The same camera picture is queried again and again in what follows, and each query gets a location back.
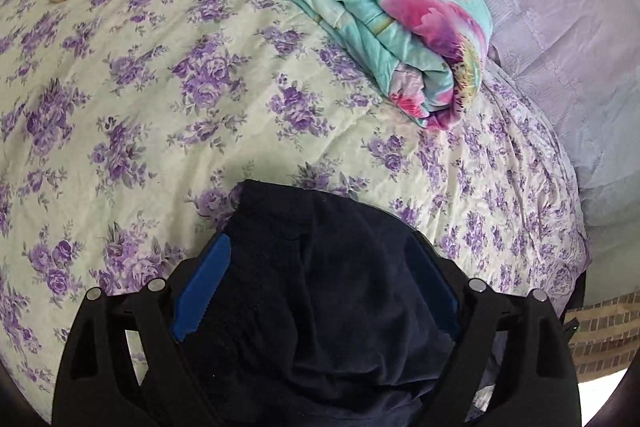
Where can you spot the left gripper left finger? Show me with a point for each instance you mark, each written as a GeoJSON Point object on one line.
{"type": "Point", "coordinates": [194, 283]}

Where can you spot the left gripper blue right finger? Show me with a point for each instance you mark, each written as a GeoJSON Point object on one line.
{"type": "Point", "coordinates": [433, 303]}

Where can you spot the dark navy pants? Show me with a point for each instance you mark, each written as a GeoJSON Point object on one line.
{"type": "Point", "coordinates": [311, 324]}

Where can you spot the beige checkered curtain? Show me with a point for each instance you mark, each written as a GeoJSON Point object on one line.
{"type": "Point", "coordinates": [607, 336]}

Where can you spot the purple floral bed quilt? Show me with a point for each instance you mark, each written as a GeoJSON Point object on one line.
{"type": "Point", "coordinates": [126, 124]}

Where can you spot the lavender lace headboard cover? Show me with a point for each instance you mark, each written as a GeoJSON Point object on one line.
{"type": "Point", "coordinates": [578, 60]}

